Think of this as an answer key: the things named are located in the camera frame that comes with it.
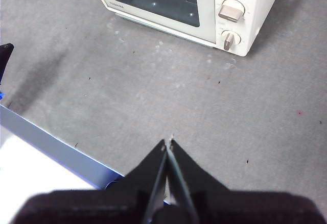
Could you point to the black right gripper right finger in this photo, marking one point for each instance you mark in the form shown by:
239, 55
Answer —
242, 208

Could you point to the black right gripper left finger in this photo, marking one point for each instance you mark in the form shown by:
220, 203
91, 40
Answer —
102, 206

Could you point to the beige timer knob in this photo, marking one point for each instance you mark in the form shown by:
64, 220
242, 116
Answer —
230, 39

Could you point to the beige temperature knob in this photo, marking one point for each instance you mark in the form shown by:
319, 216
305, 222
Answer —
231, 11

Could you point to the cream glass oven door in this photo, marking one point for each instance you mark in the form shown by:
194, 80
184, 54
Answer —
207, 12

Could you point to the cream Toshiba toaster oven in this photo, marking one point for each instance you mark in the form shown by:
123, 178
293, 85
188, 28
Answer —
260, 4

